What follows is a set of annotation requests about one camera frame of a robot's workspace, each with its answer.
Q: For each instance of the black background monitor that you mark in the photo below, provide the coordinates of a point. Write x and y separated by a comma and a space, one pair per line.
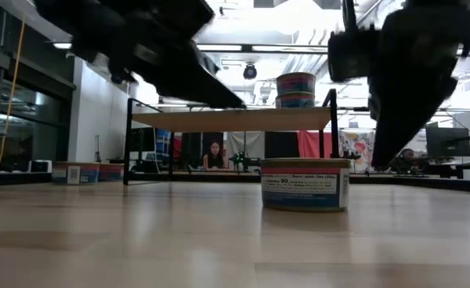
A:
141, 140
447, 142

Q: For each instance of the small white box device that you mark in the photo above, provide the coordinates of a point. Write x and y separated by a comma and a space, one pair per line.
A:
40, 166

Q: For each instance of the person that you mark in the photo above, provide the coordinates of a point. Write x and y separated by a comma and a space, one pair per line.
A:
407, 161
215, 157

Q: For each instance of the black aluminium table frame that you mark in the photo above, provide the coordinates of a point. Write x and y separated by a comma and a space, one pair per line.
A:
419, 182

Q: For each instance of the blue background object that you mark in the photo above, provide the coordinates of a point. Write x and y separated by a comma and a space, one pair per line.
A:
163, 142

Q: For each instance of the wooden shelf with black legs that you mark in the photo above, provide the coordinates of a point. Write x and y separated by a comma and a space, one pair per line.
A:
235, 119

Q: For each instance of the black fabric panel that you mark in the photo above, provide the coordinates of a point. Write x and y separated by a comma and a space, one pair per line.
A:
281, 145

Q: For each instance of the black ceiling spotlight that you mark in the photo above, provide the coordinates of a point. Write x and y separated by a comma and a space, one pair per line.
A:
249, 72

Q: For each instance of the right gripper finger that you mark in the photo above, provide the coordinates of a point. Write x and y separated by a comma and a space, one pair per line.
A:
395, 128

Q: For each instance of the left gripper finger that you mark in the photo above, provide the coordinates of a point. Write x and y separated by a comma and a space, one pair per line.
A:
195, 86

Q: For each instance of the silver lid seafood can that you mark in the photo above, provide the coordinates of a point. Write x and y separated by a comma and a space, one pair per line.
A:
295, 83
113, 172
295, 101
75, 173
305, 188

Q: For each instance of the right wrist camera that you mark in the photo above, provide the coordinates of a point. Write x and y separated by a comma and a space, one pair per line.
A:
353, 56

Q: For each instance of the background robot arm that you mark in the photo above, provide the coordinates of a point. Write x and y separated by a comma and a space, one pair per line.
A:
241, 160

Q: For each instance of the white fabric panel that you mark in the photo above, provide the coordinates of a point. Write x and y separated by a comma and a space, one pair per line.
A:
251, 144

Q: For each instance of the red fabric panel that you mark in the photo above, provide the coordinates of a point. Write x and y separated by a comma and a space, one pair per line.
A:
313, 144

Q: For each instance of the colourful patterned cloth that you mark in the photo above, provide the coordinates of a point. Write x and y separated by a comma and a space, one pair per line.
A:
357, 150

